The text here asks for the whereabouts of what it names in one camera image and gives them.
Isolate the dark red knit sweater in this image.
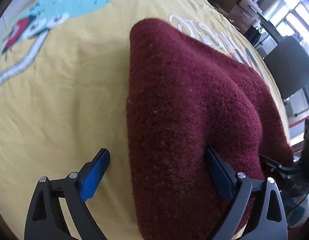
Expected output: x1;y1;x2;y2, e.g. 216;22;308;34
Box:
126;19;293;239

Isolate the black office chair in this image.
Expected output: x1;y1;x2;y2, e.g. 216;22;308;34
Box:
263;36;309;100

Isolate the yellow cartoon print bedspread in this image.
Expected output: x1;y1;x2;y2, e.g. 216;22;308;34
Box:
0;0;289;239

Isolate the wooden drawer cabinet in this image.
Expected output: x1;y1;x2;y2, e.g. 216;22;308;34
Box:
215;0;262;34

